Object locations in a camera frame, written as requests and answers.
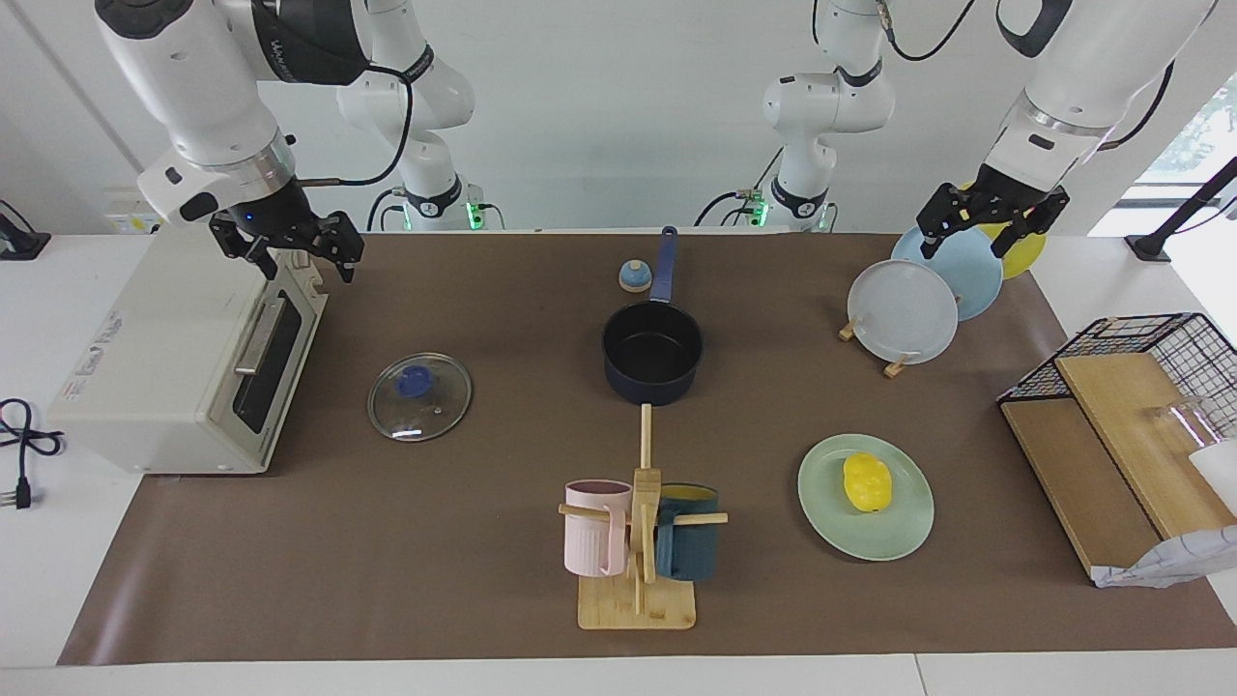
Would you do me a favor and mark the black clamp base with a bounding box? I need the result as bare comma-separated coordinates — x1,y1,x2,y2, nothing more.
0,198,51,260

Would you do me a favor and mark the light blue plate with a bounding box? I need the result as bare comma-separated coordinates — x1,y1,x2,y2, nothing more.
891,220,1004,322

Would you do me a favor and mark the black base cable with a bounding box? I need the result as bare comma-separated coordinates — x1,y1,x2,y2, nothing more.
694,145,786,229
367,187,407,232

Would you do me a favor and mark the dark blue saucepan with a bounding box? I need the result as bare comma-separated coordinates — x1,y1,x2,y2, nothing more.
601,226,704,406

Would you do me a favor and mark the light green plate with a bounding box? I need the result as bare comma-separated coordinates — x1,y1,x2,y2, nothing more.
797,433,935,562

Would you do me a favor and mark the glass lid with blue knob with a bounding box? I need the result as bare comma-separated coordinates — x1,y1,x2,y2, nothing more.
367,352,474,443

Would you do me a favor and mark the grey plate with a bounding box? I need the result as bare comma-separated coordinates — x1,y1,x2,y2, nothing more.
848,259,960,366

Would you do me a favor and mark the wooden shelf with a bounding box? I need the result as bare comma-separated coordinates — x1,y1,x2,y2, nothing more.
1000,350,1237,581

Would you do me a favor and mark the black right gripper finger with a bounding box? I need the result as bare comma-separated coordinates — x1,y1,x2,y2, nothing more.
210,218,281,281
302,213,365,283

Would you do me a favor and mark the black power cord with plug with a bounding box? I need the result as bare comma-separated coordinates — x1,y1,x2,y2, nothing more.
0,398,65,511

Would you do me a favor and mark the wooden plate rack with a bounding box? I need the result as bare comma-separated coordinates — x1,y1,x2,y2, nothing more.
838,314,912,379

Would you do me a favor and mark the white wall socket box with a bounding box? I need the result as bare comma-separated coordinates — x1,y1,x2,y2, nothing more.
104,187,173,235

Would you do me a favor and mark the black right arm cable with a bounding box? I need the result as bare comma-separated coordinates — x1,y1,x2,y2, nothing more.
295,63,415,187

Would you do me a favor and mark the beige toaster oven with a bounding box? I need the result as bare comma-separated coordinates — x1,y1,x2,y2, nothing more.
46,224,330,475

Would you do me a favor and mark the white cup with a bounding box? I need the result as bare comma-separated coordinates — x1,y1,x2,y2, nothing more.
1189,440,1237,513

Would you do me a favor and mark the yellow potato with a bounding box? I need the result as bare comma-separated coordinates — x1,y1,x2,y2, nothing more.
843,452,892,513

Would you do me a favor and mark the brown table mat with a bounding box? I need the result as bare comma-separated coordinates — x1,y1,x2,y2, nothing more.
58,232,1237,666

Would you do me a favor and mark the black wire basket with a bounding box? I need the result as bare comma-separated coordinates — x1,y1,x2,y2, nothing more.
997,312,1237,446

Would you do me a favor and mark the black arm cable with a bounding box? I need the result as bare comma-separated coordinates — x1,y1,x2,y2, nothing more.
295,63,415,187
875,0,1175,153

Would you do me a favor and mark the yellow plate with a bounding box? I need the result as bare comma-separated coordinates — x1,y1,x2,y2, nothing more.
957,182,1048,281

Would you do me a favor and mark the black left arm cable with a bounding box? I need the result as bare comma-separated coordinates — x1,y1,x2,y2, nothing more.
875,0,1175,153

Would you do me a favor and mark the wooden mug tree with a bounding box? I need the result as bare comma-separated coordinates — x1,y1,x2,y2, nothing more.
558,404,729,631

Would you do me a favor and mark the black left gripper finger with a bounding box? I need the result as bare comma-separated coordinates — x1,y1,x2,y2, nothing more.
1002,191,1069,260
918,186,977,260

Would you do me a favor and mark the dark teal mug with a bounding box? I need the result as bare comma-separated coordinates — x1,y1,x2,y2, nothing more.
654,483,721,582

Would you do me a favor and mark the clear glass cup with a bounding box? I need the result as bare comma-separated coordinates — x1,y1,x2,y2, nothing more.
1145,396,1211,453

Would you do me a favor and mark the pink mug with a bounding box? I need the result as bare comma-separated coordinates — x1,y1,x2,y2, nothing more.
563,479,634,578

